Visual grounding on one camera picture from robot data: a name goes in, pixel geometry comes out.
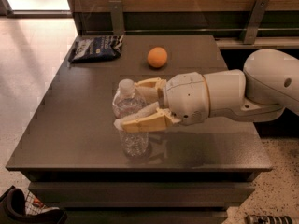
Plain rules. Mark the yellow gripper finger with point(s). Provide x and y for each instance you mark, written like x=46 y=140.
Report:
x=151 y=89
x=151 y=118

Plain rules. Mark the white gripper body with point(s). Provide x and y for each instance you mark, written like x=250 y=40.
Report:
x=186 y=97

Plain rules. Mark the clear plastic water bottle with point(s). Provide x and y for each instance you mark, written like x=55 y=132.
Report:
x=128 y=101

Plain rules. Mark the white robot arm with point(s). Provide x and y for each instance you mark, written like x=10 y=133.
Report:
x=266 y=86

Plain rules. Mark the blue chip bag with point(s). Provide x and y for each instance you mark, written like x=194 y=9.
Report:
x=97 y=49

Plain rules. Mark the orange fruit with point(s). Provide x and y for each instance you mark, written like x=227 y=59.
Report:
x=157 y=57

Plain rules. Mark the wooden back panel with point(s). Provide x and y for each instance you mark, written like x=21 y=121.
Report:
x=220 y=18

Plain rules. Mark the dark cylindrical object on floor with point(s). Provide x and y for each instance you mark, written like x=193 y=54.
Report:
x=253 y=219

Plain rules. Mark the black bin with net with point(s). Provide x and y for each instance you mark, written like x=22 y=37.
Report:
x=16 y=209

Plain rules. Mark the left metal bracket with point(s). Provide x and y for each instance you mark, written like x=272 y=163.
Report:
x=117 y=20

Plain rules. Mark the metal bracket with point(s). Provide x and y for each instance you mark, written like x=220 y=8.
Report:
x=255 y=18
x=117 y=20

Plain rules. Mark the right metal bracket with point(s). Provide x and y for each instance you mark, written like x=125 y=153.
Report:
x=255 y=18

